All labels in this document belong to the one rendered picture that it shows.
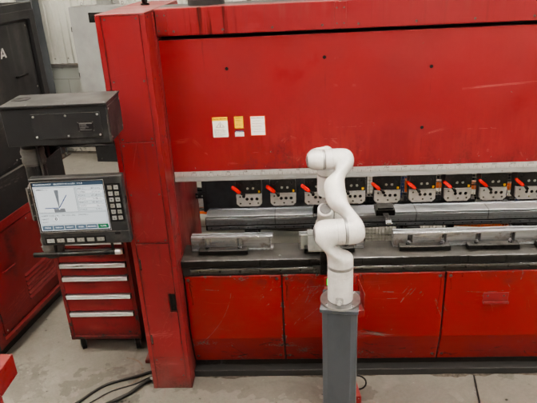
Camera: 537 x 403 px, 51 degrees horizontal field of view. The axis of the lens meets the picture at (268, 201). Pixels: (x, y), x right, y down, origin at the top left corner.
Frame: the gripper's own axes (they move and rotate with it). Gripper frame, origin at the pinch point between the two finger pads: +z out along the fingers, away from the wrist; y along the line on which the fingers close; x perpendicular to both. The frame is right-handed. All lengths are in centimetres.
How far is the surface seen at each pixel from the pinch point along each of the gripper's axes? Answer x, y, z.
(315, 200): -15.7, 4.6, -10.1
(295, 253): 8.9, 17.2, 12.0
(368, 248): 5.0, -27.2, 15.4
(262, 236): -1.6, 36.7, 8.6
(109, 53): -59, 106, -92
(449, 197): -16, -72, -10
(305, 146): -37, 10, -35
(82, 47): -367, 288, 245
